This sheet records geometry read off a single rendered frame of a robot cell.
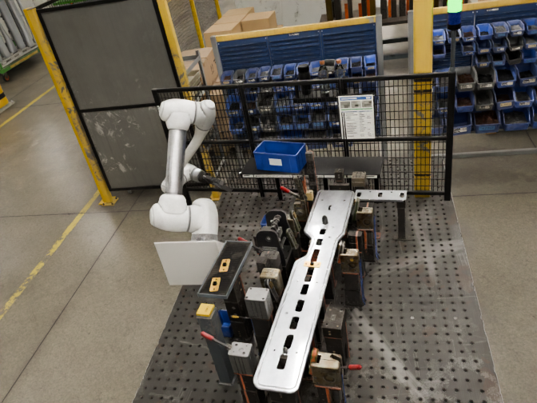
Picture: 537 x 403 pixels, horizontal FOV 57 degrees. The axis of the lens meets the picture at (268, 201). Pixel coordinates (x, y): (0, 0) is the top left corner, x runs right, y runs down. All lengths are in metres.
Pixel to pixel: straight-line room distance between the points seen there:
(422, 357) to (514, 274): 1.64
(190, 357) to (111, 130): 2.95
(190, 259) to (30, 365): 1.69
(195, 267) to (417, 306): 1.22
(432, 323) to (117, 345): 2.26
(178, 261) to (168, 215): 0.26
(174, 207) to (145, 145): 2.17
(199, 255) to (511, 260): 2.32
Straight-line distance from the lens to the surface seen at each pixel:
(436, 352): 2.46
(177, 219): 2.86
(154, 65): 4.56
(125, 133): 4.99
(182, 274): 2.94
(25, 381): 4.01
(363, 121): 3.11
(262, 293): 2.19
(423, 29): 2.93
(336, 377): 1.98
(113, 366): 3.74
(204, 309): 2.13
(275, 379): 2.03
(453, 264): 2.89
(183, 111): 2.89
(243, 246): 2.38
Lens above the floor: 2.60
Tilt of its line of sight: 33 degrees down
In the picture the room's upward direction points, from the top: 11 degrees counter-clockwise
